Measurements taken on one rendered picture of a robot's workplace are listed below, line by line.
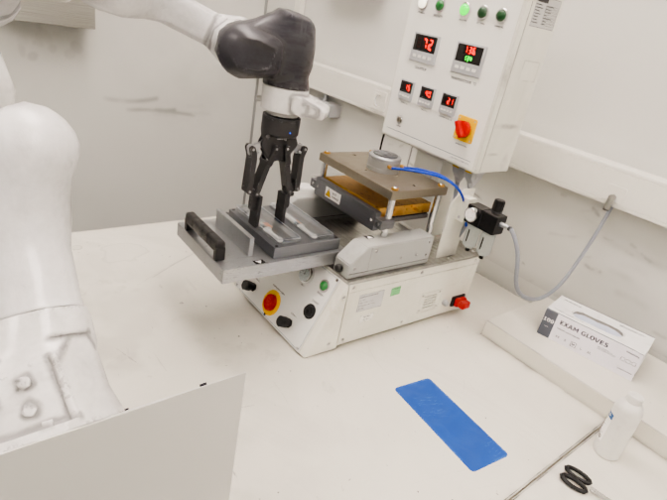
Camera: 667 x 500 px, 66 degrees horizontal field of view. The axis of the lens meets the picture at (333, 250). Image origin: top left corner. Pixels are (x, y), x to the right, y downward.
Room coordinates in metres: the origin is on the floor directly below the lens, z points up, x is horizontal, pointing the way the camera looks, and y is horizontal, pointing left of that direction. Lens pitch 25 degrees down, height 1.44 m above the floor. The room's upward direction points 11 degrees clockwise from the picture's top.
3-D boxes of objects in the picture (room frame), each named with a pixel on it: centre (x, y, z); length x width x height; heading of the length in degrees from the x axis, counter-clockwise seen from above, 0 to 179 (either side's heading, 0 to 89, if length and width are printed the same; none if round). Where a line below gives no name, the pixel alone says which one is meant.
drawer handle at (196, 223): (0.91, 0.26, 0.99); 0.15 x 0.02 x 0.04; 42
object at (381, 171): (1.21, -0.11, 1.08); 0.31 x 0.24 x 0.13; 42
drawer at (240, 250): (1.00, 0.15, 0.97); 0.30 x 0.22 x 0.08; 132
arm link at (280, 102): (1.01, 0.12, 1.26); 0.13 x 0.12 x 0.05; 42
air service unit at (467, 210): (1.13, -0.32, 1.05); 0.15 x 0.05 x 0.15; 42
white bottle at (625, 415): (0.80, -0.60, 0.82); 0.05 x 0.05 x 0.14
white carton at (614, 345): (1.11, -0.67, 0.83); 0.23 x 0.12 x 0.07; 53
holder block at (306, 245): (1.04, 0.12, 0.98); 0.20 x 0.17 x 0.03; 42
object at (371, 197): (1.20, -0.08, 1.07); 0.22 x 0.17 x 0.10; 42
